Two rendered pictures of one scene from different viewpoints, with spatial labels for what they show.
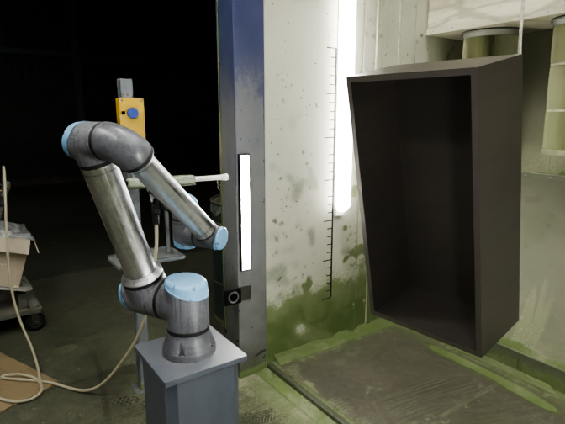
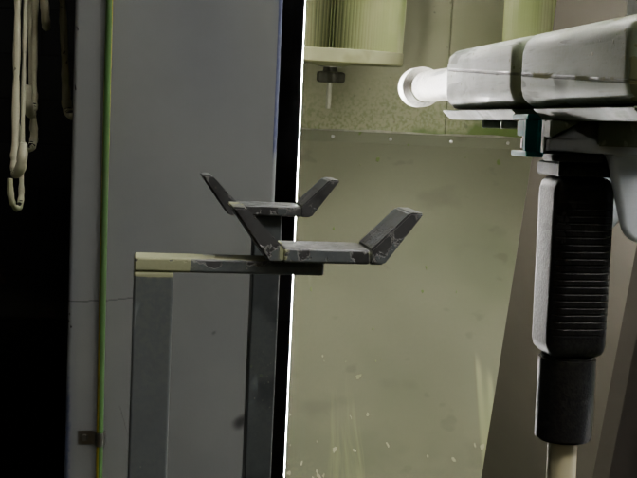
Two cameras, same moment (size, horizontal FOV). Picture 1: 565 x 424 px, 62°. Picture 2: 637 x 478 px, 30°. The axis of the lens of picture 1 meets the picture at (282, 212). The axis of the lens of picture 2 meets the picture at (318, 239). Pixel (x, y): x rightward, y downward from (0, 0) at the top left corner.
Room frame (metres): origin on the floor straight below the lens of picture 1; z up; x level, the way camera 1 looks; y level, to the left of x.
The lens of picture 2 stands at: (1.93, 1.18, 1.16)
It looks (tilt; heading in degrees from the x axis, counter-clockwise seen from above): 6 degrees down; 296
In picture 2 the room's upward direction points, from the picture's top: 3 degrees clockwise
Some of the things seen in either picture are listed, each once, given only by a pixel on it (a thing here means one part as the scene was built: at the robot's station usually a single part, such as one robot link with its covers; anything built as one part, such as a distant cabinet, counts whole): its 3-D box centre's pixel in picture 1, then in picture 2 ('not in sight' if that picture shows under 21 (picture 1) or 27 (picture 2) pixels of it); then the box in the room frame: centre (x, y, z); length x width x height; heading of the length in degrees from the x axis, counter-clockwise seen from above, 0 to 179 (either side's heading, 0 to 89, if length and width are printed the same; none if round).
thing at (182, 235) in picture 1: (186, 232); not in sight; (1.82, 0.38, 1.01); 0.12 x 0.09 x 0.12; 62
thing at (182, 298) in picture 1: (185, 300); not in sight; (1.57, 0.34, 0.83); 0.17 x 0.15 x 0.18; 62
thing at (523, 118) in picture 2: not in sight; (555, 136); (2.09, 0.55, 1.15); 0.04 x 0.03 x 0.02; 35
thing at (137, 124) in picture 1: (131, 125); not in sight; (2.30, 0.73, 1.42); 0.12 x 0.06 x 0.26; 125
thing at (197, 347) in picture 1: (188, 337); not in sight; (1.56, 0.34, 0.69); 0.19 x 0.19 x 0.10
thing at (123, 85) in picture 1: (134, 243); not in sight; (2.35, 0.76, 0.82); 0.06 x 0.06 x 1.64; 35
